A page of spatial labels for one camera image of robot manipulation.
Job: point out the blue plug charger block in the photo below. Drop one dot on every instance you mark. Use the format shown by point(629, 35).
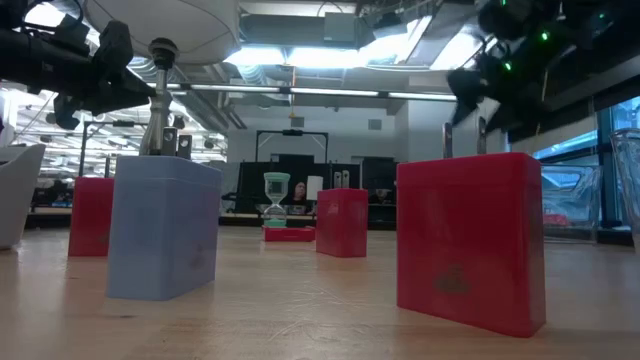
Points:
point(160, 230)

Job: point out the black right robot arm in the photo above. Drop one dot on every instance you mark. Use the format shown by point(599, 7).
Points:
point(530, 20)

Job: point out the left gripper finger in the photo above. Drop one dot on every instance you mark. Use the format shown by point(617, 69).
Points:
point(120, 92)

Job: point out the person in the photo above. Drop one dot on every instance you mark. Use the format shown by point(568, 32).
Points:
point(300, 192)

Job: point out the green sand hourglass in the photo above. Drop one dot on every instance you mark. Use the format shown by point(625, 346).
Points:
point(276, 220)

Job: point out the tall clear plastic container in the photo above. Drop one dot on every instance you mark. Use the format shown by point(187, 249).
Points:
point(627, 190)

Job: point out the long ceiling light strip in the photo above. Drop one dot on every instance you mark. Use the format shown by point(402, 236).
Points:
point(330, 92)

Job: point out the red plug charger block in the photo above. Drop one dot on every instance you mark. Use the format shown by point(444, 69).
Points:
point(470, 240)
point(90, 215)
point(342, 225)

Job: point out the grey wall vent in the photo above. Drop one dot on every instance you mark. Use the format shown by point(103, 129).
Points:
point(297, 122)
point(374, 124)

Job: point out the silver ceiling duct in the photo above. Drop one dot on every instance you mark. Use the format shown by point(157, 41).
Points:
point(440, 50)

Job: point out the clear plastic box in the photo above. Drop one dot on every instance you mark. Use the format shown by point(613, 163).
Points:
point(570, 200)

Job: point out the white plastic bin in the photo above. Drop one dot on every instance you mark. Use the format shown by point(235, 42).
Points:
point(17, 200)

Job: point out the white rectangular sheet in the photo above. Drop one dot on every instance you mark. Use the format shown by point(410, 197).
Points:
point(314, 187)

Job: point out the red flat rectangular box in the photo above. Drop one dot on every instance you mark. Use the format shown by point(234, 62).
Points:
point(289, 235)

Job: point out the metal lamp pole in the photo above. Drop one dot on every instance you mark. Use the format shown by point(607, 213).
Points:
point(159, 115)

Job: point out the red item in clear box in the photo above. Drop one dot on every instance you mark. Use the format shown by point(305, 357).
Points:
point(556, 220)

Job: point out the grey ceiling box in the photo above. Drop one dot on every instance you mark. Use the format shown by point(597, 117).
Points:
point(340, 27)

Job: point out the black desk partition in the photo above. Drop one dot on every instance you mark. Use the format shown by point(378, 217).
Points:
point(250, 185)

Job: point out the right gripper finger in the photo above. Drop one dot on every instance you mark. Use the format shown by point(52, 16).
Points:
point(467, 87)

